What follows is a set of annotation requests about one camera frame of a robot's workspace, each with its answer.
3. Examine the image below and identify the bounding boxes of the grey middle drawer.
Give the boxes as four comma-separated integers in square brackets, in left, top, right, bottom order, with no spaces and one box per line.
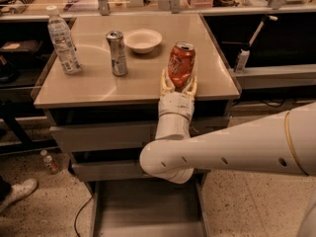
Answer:
[71,153,216,183]

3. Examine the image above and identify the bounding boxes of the clear plastic water bottle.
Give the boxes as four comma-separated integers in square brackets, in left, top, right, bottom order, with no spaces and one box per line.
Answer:
[46,5,82,74]

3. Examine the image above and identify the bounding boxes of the white sneaker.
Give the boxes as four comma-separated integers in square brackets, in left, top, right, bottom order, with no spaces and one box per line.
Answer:
[0,179,39,213]

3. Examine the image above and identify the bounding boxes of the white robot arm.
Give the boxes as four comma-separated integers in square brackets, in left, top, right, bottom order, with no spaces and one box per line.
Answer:
[139,69,316,184]

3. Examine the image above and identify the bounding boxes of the white bowl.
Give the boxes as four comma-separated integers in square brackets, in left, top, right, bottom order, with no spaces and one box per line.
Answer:
[124,29,162,54]

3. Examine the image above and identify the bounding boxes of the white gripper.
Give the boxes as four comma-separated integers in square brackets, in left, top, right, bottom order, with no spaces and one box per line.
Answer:
[158,69,198,120]

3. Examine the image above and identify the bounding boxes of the grey drawer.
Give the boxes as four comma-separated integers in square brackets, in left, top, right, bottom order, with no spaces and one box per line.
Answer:
[90,178,210,237]
[71,153,216,183]
[48,116,231,154]

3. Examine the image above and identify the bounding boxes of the silver energy drink can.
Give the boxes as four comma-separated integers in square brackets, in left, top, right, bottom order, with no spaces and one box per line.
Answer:
[106,31,127,76]

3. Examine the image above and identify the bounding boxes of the grey drawer cabinet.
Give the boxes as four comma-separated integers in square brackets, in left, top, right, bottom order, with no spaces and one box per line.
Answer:
[30,13,242,237]

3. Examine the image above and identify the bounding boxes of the small bottle on floor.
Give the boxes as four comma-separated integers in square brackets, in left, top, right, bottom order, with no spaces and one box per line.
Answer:
[40,150,59,174]

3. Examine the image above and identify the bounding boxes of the grey top drawer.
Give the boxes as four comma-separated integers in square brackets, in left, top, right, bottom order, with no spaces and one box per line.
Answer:
[48,116,231,154]

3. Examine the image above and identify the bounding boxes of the black floor cable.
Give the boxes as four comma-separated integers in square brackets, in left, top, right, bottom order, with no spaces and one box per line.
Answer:
[73,196,95,237]

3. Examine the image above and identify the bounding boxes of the white rod tool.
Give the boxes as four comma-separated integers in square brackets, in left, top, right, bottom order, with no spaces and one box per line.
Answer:
[249,15,278,47]

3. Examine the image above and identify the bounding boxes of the grey bottom drawer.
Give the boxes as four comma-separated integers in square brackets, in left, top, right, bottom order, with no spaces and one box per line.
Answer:
[90,178,210,237]

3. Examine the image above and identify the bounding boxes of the red coke can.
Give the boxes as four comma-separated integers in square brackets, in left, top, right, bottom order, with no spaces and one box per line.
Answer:
[168,41,196,88]

